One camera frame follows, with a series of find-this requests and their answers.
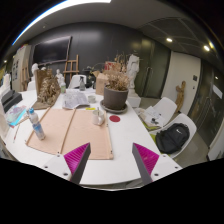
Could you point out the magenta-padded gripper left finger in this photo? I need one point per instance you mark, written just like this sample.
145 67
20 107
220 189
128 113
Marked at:
75 160

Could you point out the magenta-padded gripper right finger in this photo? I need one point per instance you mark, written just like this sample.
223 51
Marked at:
148 160

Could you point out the blue-capped drink bottle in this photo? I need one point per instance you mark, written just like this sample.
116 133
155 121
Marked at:
36 128

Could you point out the black backpack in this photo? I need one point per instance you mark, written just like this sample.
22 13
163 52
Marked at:
172 138

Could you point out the stack of papers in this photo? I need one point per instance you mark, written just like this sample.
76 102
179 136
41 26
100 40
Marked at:
150 115

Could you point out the white mug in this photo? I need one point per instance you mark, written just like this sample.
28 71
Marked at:
97 118

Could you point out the flat round red coaster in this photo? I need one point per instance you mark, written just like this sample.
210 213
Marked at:
115 118

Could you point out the small yellow packet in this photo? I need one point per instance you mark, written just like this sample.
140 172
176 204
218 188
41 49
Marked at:
90 108

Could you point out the printed newspaper sheets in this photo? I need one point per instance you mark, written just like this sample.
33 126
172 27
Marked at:
75 99

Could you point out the small white jar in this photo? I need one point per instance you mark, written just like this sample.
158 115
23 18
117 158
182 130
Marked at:
91 99

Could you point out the wooden paintbrush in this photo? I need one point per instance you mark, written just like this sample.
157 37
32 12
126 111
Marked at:
16 133

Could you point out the dried plant in grey pot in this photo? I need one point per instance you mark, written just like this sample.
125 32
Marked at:
115 98

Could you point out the white green-label bottle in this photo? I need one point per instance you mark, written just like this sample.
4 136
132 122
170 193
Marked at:
63 87

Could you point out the wooden figure sculpture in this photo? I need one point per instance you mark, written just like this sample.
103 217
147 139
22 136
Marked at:
180 93

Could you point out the colourful art book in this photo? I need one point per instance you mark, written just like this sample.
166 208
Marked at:
16 115

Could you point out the clear spray bottle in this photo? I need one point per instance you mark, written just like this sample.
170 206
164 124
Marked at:
82 85

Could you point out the brown cardboard box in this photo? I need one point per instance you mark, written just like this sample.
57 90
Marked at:
101 85

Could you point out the white canvas panel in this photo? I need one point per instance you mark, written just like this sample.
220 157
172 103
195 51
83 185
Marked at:
3 121

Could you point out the small white plaster figure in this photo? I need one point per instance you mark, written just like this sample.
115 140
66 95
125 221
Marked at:
59 76

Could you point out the stacked black boxes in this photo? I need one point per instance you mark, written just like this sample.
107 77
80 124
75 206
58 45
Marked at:
10 100

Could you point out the white standing plaster statue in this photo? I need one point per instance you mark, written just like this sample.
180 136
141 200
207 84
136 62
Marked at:
133 70

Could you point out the wooden easel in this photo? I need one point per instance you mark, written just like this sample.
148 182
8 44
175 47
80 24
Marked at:
25 75
71 65

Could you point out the white plaster bust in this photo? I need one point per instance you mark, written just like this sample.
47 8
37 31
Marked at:
34 69

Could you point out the white cabinet with posters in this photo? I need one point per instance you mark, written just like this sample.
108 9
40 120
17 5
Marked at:
18 66

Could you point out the round ceiling spotlights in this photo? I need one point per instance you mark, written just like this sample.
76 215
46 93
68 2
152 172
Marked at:
169 39

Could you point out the long ceiling light strip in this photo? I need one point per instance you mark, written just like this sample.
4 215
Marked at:
83 2

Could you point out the white statue pedestal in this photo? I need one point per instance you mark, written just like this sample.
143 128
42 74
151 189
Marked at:
134 99

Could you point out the small black wall panel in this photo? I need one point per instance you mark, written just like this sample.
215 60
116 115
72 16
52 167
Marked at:
195 78

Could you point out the black wall screen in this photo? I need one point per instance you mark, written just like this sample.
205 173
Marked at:
51 50

